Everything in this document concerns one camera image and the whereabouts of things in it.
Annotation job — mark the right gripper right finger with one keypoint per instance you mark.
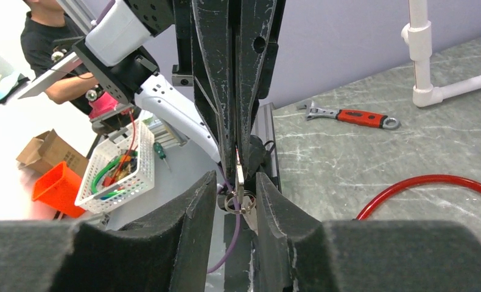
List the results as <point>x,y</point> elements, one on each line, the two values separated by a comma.
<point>297,252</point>

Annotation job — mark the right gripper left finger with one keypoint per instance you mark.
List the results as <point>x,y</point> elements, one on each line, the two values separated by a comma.
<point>165,250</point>

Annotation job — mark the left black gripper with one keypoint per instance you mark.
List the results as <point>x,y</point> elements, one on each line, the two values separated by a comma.
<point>217,40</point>

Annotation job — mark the silver keys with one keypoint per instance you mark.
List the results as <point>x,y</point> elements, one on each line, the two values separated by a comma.
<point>245,198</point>

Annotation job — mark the red cable lock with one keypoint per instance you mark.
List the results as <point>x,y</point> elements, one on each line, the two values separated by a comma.
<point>416,197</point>

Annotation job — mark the white plastic basket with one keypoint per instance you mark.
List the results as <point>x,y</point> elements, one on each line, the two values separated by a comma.
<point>119,170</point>

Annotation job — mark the orange plastic bin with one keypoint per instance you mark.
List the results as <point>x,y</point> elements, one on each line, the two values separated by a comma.
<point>58,188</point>

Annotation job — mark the cardboard box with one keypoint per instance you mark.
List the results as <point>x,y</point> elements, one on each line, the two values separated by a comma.
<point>45,151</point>

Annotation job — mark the person in black shirt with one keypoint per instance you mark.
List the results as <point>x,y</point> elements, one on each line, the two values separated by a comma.
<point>46,22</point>

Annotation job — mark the green-handled screwdriver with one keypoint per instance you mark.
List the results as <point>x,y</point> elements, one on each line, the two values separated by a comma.
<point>159,150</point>

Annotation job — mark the aluminium frame rail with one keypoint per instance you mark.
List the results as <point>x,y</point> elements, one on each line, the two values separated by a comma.
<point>266,133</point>

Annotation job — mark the red-handled adjustable wrench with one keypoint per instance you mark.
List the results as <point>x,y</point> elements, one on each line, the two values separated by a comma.
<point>357,117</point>

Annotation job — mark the white PVC pipe frame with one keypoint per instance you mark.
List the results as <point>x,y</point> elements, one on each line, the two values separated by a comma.
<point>417,34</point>

